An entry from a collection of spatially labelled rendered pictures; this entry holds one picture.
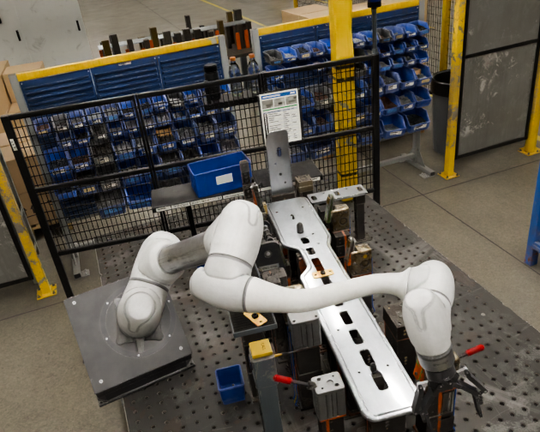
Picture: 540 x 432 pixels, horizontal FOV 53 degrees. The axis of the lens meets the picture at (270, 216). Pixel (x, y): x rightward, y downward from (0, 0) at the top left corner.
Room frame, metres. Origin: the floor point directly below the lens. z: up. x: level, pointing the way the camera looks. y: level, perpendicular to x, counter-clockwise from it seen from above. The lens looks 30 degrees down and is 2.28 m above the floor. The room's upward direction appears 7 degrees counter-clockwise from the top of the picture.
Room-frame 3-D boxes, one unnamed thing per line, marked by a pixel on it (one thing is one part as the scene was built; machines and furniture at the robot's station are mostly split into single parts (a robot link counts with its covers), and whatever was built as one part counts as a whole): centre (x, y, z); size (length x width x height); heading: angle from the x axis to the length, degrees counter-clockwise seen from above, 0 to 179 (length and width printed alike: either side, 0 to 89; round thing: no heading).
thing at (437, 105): (4.88, -1.89, 0.36); 0.50 x 0.50 x 0.73
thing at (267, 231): (1.80, 0.04, 0.94); 0.18 x 0.13 x 0.49; 9
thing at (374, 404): (1.72, -0.19, 1.00); 1.38 x 0.22 x 0.02; 9
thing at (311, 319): (1.39, -0.07, 0.90); 0.13 x 0.10 x 0.41; 99
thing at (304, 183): (2.49, -0.19, 0.88); 0.08 x 0.08 x 0.36; 9
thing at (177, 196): (2.59, 0.16, 1.02); 0.90 x 0.22 x 0.03; 99
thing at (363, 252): (1.82, -0.34, 0.87); 0.12 x 0.09 x 0.35; 99
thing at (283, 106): (2.76, -0.12, 1.30); 0.23 x 0.02 x 0.31; 99
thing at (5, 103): (5.98, 2.64, 0.52); 1.20 x 0.80 x 1.05; 14
